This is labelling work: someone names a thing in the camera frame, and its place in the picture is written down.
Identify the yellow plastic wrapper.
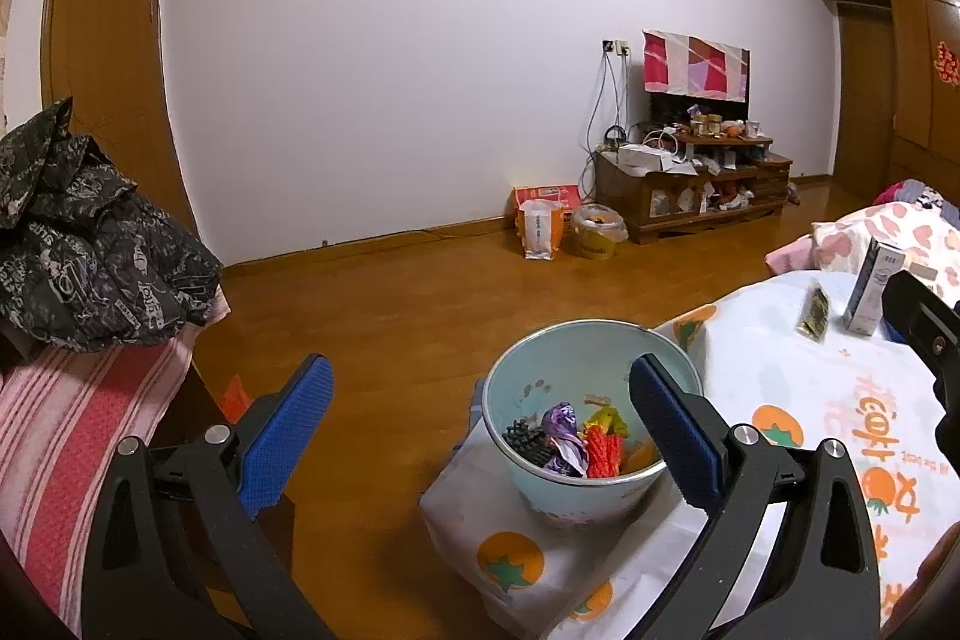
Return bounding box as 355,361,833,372
583,404,630,438

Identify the red foam fruit net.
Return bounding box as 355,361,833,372
584,424,625,479

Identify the purple wrapper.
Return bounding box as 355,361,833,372
540,401,589,477

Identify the black foam fruit net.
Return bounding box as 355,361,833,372
503,419,558,468

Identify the red orange snack wrapper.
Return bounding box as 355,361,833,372
622,440,659,474

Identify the orange plastic bag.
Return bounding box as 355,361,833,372
218,374,252,424

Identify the tall white grey carton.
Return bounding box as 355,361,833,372
841,239,907,336

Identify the pink heart pattern quilt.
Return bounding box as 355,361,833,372
765,179,960,307

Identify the gold black foil packet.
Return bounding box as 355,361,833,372
796,281,830,342

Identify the pink striped towel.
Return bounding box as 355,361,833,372
2,325,221,632

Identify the clear plastic jar on floor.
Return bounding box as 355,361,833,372
573,203,628,260

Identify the dark wooden tv stand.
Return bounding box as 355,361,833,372
594,135,793,244

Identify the black patterned jacket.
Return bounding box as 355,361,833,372
2,97,221,353

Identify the white orange paper bag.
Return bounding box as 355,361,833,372
517,200,565,262

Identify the red white box on floor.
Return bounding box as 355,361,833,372
511,185,583,232

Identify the brown wooden wardrobe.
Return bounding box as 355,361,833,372
830,0,958,202

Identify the tv with patchwork cover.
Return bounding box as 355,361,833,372
643,31,752,120

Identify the brown wooden door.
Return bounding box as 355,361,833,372
41,0,197,230

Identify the white wall power outlet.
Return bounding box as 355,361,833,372
602,39,631,57

